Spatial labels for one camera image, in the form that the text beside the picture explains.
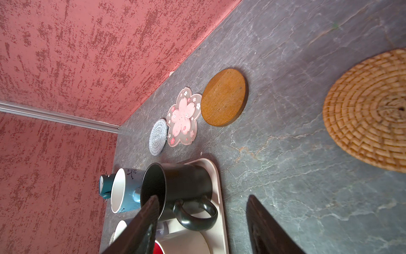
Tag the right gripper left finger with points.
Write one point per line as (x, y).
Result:
(139, 236)

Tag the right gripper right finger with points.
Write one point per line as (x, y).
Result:
(266, 235)

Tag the grey round coaster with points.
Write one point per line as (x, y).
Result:
(158, 137)

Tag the brown wooden coaster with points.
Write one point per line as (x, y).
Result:
(224, 98)

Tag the lavender mug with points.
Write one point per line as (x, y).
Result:
(121, 226)

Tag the beige serving tray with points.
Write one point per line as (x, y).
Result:
(216, 235)

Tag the red interior mug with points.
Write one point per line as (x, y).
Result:
(181, 242)

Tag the blue floral mug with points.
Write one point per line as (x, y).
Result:
(126, 190)

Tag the black mug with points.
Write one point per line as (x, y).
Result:
(178, 188)

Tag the pink flower coaster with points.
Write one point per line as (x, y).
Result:
(182, 118)

